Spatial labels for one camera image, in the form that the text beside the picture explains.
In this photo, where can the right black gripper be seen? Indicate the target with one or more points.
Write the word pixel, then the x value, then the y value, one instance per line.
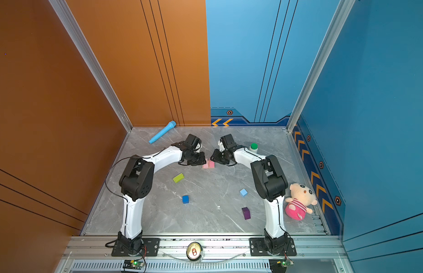
pixel 216 153

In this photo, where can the dark blue cube block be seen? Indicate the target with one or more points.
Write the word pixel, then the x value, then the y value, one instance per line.
pixel 185 199

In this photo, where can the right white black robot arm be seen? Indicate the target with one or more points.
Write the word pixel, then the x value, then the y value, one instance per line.
pixel 271 185

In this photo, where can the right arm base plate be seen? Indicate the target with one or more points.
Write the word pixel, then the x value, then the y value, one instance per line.
pixel 258 248

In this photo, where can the blue toy microphone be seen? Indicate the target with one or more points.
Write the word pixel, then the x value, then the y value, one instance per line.
pixel 167 128

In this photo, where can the purple block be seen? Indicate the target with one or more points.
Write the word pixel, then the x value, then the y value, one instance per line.
pixel 246 213

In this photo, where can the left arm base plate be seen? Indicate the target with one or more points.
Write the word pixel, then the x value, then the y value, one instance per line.
pixel 149 248

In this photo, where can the round emergency button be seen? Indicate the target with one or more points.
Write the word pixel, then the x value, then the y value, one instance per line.
pixel 194 252

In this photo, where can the lime green block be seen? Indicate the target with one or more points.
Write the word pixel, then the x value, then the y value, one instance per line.
pixel 178 178

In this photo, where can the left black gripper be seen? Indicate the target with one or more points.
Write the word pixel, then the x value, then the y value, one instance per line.
pixel 202 160

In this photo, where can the light blue cube block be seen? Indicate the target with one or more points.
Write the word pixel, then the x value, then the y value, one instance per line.
pixel 243 192

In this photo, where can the white bottle green cap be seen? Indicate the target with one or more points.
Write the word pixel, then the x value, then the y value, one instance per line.
pixel 254 148

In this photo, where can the aluminium front rail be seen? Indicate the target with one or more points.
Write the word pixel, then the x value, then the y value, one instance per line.
pixel 222 253

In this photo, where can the left green circuit board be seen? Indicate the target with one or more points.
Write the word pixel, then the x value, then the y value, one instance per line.
pixel 134 265

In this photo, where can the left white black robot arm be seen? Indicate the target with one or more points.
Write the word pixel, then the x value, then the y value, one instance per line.
pixel 136 183

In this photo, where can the pink plush doll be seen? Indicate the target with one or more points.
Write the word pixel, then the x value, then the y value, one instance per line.
pixel 298 205

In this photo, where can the right circuit board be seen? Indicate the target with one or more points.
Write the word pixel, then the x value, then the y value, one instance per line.
pixel 285 262

